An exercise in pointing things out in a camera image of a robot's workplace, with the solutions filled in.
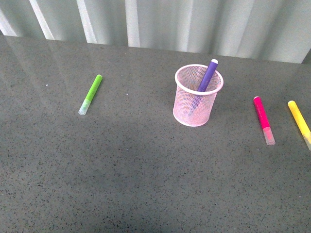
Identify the purple marker pen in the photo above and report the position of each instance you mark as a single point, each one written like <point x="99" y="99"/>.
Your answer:
<point x="204" y="84"/>

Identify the pink marker pen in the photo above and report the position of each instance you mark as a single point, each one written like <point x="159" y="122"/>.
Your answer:
<point x="264" y="122"/>

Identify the pink mesh cup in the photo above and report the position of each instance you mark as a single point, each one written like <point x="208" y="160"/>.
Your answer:
<point x="188" y="79"/>

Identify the green marker pen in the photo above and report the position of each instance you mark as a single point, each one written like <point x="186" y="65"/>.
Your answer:
<point x="90" y="95"/>

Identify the white pleated curtain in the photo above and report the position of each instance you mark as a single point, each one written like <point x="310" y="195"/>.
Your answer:
<point x="275" y="30"/>

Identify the yellow marker pen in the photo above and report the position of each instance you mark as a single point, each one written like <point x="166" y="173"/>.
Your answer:
<point x="300" y="121"/>

